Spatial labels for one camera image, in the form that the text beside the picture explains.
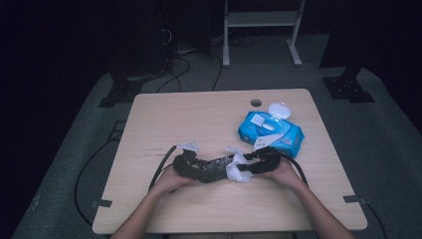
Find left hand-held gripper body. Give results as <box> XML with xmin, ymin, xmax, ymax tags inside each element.
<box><xmin>171</xmin><ymin>141</ymin><xmax>209</xmax><ymax>183</ymax></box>

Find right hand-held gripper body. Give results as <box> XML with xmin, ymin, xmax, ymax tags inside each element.
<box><xmin>252</xmin><ymin>132</ymin><xmax>285</xmax><ymax>176</ymax></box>

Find blue and black toy car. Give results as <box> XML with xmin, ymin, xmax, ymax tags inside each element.
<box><xmin>195</xmin><ymin>153</ymin><xmax>235</xmax><ymax>184</ymax></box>

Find white wet wipe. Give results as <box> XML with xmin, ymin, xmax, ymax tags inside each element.
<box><xmin>225</xmin><ymin>144</ymin><xmax>255</xmax><ymax>184</ymax></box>

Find blue wet wipes pack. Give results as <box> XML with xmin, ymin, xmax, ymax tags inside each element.
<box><xmin>237</xmin><ymin>101</ymin><xmax>306</xmax><ymax>159</ymax></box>

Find person's right hand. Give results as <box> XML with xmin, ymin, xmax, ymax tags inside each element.
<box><xmin>264</xmin><ymin>158</ymin><xmax>303</xmax><ymax>194</ymax></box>

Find person's left hand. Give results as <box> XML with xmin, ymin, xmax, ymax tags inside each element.
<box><xmin>152</xmin><ymin>164</ymin><xmax>201</xmax><ymax>201</ymax></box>

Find grey tape strip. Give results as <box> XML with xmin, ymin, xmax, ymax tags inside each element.
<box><xmin>342</xmin><ymin>194</ymin><xmax>368</xmax><ymax>204</ymax></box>
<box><xmin>91</xmin><ymin>198</ymin><xmax>113</xmax><ymax>209</ymax></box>

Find black stand base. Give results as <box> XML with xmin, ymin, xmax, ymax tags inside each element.
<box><xmin>321</xmin><ymin>66</ymin><xmax>376</xmax><ymax>104</ymax></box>
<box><xmin>98</xmin><ymin>77</ymin><xmax>144</xmax><ymax>109</ymax></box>

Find white metal stand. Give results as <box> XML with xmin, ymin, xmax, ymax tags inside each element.
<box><xmin>222</xmin><ymin>0</ymin><xmax>307</xmax><ymax>68</ymax></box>

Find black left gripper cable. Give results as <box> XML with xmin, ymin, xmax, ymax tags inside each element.
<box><xmin>147</xmin><ymin>144</ymin><xmax>178</xmax><ymax>191</ymax></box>

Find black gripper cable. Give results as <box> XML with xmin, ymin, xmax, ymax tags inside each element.
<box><xmin>278</xmin><ymin>150</ymin><xmax>310</xmax><ymax>187</ymax></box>
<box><xmin>147</xmin><ymin>144</ymin><xmax>178</xmax><ymax>191</ymax></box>

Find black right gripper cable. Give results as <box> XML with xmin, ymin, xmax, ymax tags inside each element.
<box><xmin>278</xmin><ymin>150</ymin><xmax>310</xmax><ymax>187</ymax></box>

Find tangled black floor cables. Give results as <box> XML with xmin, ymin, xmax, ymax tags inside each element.
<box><xmin>155</xmin><ymin>28</ymin><xmax>224</xmax><ymax>94</ymax></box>

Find black floor cable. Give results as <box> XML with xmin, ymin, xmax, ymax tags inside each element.
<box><xmin>74</xmin><ymin>138</ymin><xmax>124</xmax><ymax>227</ymax></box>

